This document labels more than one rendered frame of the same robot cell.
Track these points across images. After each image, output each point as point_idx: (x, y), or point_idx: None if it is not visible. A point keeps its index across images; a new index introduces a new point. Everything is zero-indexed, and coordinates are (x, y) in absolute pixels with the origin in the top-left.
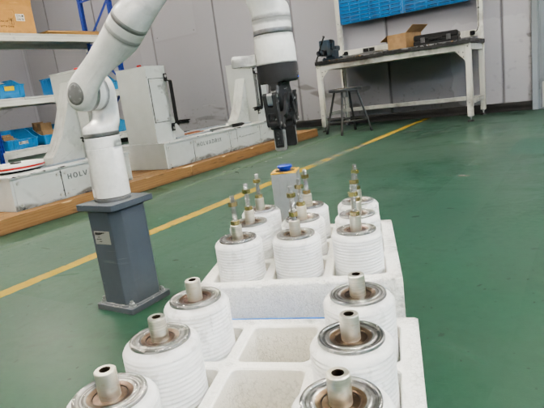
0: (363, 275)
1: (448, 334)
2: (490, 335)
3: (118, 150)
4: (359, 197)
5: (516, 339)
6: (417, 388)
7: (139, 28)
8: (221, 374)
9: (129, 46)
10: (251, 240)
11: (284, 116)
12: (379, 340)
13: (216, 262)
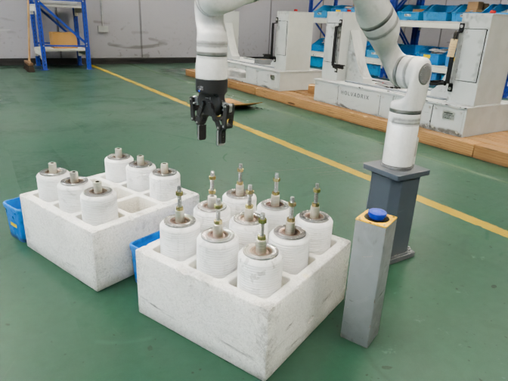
0: (93, 182)
1: (145, 351)
2: (113, 369)
3: (394, 126)
4: (214, 221)
5: (90, 377)
6: (57, 212)
7: (360, 25)
8: (134, 191)
9: (368, 38)
10: (227, 196)
11: (198, 116)
12: (61, 181)
13: (462, 305)
